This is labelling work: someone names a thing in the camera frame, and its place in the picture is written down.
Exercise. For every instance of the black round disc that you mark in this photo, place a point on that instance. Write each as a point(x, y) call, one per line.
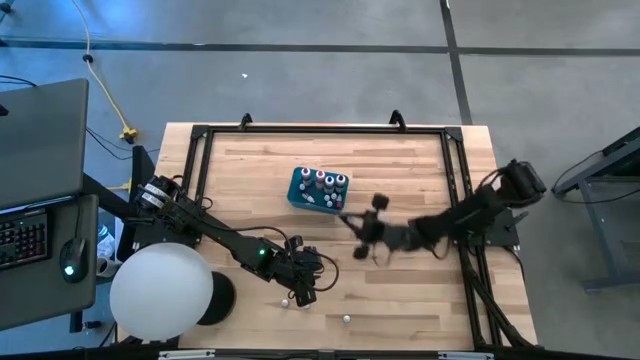
point(225, 300)

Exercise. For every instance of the black desk support beam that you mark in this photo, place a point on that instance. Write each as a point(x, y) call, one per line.
point(105, 195)

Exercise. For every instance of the clear plastic bottle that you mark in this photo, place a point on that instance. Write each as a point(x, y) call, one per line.
point(105, 242)

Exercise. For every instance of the white sphere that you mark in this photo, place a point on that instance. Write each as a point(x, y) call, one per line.
point(160, 292)

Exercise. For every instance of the large red food coloring bottle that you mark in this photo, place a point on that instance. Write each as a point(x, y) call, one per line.
point(320, 176)

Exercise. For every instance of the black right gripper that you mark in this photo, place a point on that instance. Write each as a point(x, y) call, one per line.
point(372, 230)

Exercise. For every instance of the teal plastic bin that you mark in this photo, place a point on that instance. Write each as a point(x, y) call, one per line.
point(315, 190)

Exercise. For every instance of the large dark food coloring bottle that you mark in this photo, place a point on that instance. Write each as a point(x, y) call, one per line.
point(329, 181)

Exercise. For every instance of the backlit black keyboard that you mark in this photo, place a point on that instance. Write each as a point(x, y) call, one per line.
point(22, 240)

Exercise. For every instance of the white cup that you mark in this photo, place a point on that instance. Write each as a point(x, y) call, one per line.
point(106, 267)

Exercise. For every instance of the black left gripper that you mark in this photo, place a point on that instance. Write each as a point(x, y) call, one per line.
point(295, 270)

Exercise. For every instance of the small purple food coloring bottle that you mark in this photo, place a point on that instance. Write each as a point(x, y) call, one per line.
point(309, 198)

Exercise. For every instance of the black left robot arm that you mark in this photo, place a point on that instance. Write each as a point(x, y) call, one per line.
point(225, 240)

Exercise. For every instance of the grey laptop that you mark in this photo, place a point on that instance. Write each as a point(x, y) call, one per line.
point(40, 145)

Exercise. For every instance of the silver metal bracket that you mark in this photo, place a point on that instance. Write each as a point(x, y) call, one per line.
point(187, 354)
point(465, 356)

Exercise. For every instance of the large purple-tipped food coloring bottle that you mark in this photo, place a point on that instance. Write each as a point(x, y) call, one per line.
point(305, 173)

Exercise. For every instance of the large black food coloring bottle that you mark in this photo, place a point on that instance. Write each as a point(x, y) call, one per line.
point(340, 180)

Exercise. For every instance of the grey side desk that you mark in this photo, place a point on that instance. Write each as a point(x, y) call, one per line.
point(45, 300)

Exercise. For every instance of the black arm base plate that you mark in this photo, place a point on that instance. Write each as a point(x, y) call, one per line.
point(140, 235)
point(505, 235)

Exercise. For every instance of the black upright post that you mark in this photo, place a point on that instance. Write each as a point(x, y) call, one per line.
point(142, 167)

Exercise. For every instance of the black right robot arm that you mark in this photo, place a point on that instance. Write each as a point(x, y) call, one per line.
point(465, 215)

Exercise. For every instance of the grey metal stand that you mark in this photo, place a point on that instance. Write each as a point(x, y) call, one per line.
point(601, 235)

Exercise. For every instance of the black computer mouse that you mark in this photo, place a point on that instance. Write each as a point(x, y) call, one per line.
point(74, 257)

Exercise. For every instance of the black aluminium table frame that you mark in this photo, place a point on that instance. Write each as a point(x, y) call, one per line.
point(350, 129)

